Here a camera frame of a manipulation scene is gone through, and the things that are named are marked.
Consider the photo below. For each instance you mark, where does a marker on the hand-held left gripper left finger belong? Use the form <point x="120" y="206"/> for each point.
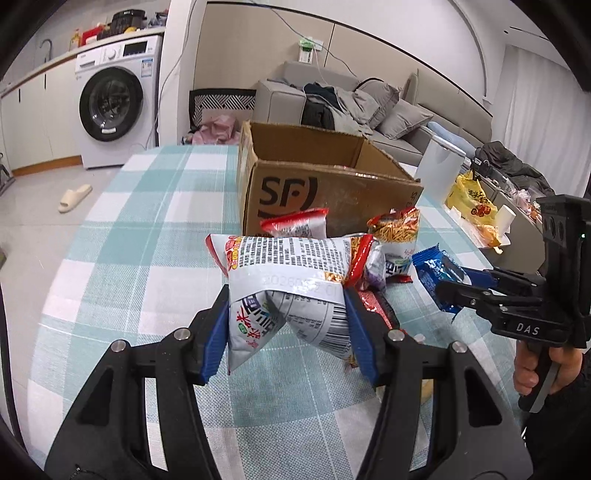
<point x="217" y="332"/>

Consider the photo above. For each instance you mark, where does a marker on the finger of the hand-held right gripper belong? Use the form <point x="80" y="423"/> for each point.
<point x="475" y="277"/>
<point x="461" y="297"/>

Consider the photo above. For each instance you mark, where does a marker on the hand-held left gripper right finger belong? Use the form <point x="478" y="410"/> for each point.
<point x="362" y="341"/>

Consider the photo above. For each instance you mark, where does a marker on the red chocolate snack packet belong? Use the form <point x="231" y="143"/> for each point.
<point x="378" y="307"/>

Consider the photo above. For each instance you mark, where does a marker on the blue snack packet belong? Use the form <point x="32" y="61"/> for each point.
<point x="434" y="270"/>

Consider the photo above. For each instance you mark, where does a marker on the white noodle snack bag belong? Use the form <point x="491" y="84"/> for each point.
<point x="395" y="230"/>
<point x="286" y="263"/>
<point x="295" y="224"/>

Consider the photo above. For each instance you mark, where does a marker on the cardboard box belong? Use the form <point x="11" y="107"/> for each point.
<point x="332" y="194"/>

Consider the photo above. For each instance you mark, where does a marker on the person's right forearm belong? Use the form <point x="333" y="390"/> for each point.
<point x="568" y="438"/>

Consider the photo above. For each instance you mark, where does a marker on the person's right hand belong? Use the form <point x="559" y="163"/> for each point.
<point x="526" y="369"/>

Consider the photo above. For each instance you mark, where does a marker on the white paper cup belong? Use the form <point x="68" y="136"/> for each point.
<point x="505" y="219"/>

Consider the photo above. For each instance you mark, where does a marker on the yellow plastic bag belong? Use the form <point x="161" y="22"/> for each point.
<point x="471" y="203"/>

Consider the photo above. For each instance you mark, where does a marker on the white purple snack packet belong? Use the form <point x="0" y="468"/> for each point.
<point x="376" y="265"/>

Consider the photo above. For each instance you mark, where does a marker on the white trash bin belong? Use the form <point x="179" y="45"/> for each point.
<point x="438" y="170"/>

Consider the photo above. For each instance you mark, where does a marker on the dark coat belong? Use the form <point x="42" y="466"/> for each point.
<point x="508" y="161"/>

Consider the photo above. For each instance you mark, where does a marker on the checked tablecloth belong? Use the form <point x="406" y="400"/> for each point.
<point x="152" y="230"/>

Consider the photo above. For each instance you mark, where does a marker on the light blue cushion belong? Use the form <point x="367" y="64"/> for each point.
<point x="450" y="136"/>

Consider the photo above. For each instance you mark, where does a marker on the grey pillow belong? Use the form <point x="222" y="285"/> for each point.
<point x="400" y="119"/>
<point x="376" y="97"/>

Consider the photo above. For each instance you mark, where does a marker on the white curtain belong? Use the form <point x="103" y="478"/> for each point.
<point x="540" y="101"/>

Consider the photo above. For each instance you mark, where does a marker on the beige slipper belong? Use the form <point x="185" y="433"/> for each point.
<point x="74" y="197"/>

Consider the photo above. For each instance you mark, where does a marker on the pink cloth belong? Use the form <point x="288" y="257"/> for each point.
<point x="214" y="129"/>

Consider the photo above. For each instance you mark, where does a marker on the grey hoodie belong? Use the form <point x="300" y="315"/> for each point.
<point x="355" y="110"/>

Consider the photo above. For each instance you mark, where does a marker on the white washing machine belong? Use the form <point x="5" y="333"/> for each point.
<point x="138" y="138"/>

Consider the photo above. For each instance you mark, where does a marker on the pile of clothes on sofa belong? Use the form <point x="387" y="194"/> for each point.
<point x="318" y="115"/>

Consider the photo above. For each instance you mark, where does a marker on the black white patterned basket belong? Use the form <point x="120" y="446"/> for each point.
<point x="221" y="99"/>

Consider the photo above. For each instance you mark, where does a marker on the grey sofa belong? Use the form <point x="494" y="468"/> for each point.
<point x="272" y="101"/>

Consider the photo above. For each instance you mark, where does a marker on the red container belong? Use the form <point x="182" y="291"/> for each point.
<point x="94" y="36"/>

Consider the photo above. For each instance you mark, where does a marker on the yellow bottle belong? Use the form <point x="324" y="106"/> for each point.
<point x="75" y="40"/>

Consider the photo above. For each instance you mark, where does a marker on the metal faucet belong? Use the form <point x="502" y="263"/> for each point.
<point x="46" y="46"/>

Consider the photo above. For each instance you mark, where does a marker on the white wall power strip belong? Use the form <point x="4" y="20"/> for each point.
<point x="307" y="50"/>

